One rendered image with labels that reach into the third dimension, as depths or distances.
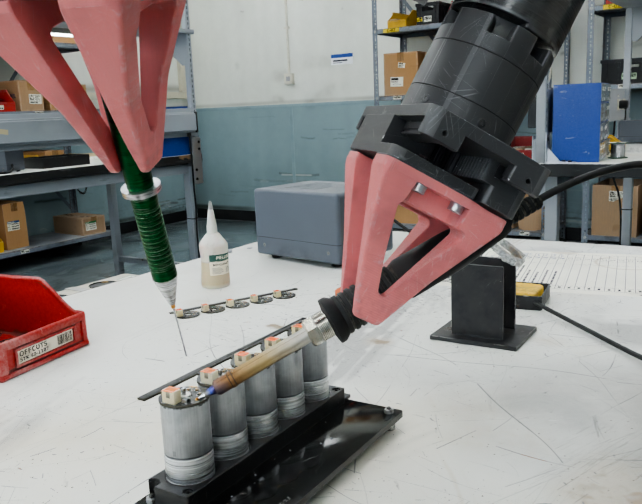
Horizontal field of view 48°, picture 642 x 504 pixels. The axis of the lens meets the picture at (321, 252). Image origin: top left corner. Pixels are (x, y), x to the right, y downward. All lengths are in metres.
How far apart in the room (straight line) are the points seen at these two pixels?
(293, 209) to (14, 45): 0.70
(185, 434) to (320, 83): 5.55
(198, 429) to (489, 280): 0.32
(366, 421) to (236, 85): 5.99
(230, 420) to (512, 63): 0.22
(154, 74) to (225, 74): 6.17
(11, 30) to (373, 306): 0.20
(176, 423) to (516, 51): 0.24
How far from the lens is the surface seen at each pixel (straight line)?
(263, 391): 0.40
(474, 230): 0.34
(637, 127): 3.26
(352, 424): 0.44
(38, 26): 0.26
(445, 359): 0.58
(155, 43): 0.29
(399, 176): 0.32
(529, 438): 0.46
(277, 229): 0.95
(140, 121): 0.27
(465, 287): 0.61
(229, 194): 6.50
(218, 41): 6.51
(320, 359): 0.44
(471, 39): 0.35
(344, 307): 0.35
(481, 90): 0.34
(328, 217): 0.89
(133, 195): 0.29
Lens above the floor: 0.95
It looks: 11 degrees down
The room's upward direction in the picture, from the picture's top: 2 degrees counter-clockwise
